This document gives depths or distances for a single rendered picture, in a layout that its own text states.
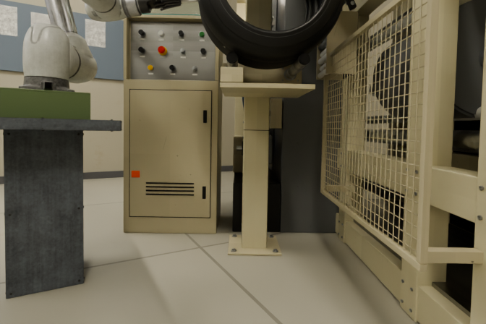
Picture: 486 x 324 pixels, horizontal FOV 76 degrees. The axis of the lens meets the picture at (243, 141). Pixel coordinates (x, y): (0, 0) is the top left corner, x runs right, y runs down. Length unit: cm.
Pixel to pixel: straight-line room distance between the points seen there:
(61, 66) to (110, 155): 272
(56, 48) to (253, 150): 95
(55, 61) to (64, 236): 68
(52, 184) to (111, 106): 276
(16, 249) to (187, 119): 99
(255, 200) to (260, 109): 47
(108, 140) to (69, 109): 274
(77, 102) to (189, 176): 79
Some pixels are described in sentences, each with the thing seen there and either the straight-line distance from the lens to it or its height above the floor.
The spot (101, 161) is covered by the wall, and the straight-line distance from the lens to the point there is 407.
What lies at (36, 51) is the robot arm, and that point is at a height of 90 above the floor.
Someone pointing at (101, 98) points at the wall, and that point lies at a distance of 406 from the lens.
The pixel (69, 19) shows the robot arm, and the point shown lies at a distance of 171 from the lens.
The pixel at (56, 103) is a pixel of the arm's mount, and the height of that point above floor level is 71.
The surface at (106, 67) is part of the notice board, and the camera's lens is 409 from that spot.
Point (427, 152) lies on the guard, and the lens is 83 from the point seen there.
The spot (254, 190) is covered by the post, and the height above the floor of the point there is 31.
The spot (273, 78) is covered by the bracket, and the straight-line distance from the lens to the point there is 158.
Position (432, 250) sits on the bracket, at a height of 34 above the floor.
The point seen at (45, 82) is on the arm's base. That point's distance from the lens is 141.
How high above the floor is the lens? 63
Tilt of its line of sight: 3 degrees down
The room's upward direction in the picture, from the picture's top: 1 degrees clockwise
